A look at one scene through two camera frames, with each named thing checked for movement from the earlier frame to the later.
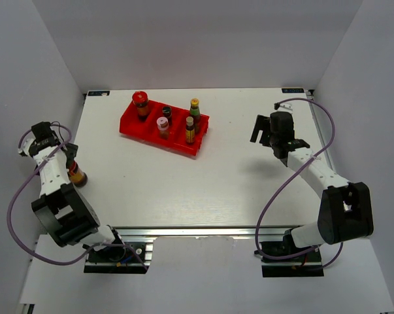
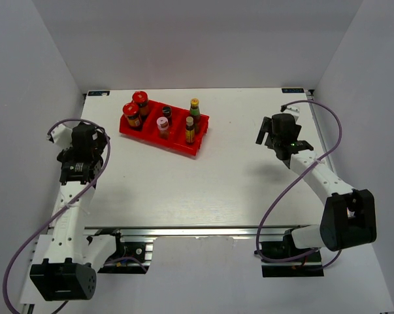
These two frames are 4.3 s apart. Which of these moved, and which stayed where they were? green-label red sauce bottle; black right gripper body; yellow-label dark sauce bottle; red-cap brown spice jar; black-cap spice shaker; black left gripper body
Moved: red-cap brown spice jar; black left gripper body
Stayed: yellow-label dark sauce bottle; green-label red sauce bottle; black-cap spice shaker; black right gripper body
